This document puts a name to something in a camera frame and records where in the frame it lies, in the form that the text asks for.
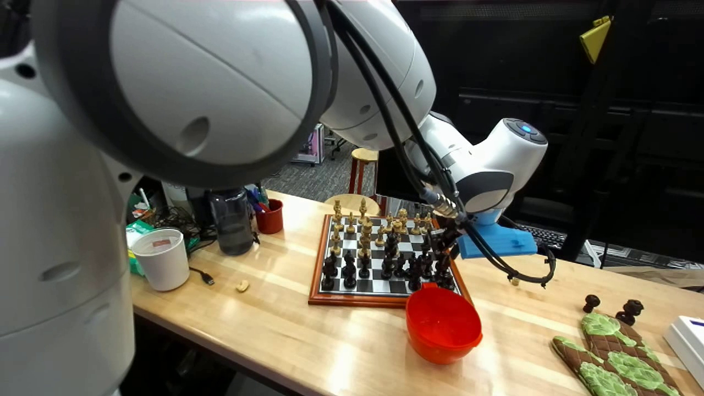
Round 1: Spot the black keyboard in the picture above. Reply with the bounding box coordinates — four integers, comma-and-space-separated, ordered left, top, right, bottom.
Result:
516, 222, 568, 251

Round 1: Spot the orange plastic bowl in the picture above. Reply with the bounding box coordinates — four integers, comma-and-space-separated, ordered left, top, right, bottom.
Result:
405, 283, 484, 365

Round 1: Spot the wooden chess board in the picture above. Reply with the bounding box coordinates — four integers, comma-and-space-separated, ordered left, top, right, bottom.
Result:
308, 213, 474, 308

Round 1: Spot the wooden stool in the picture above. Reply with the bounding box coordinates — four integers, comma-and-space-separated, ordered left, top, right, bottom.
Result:
324, 193, 381, 217
348, 147, 381, 195

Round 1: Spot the pink box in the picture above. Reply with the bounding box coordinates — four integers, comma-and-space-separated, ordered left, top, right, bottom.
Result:
291, 123, 326, 166

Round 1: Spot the red cup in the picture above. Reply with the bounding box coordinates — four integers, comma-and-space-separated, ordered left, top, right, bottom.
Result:
255, 199, 285, 235

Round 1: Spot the bundle of pens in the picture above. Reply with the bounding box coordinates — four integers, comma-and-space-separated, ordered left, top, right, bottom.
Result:
244, 184, 272, 213

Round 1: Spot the brown and green oven mitt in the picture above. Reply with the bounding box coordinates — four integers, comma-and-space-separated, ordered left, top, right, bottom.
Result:
551, 312, 686, 396

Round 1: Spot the dark translucent bottle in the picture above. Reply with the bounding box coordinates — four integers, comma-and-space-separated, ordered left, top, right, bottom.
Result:
207, 188, 255, 257

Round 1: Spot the yellow clamp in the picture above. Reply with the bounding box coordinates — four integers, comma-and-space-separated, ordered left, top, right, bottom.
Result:
579, 15, 613, 64

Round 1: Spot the white box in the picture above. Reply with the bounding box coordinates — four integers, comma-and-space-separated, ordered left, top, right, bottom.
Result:
663, 315, 704, 389

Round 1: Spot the white paper cup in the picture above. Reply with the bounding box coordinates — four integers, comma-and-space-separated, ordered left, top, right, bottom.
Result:
131, 227, 191, 292

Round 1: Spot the green packet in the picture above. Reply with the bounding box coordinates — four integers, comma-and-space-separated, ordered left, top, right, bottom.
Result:
125, 219, 156, 276

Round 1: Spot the tangle of black cables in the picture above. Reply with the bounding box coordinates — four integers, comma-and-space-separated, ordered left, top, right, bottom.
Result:
153, 206, 219, 245

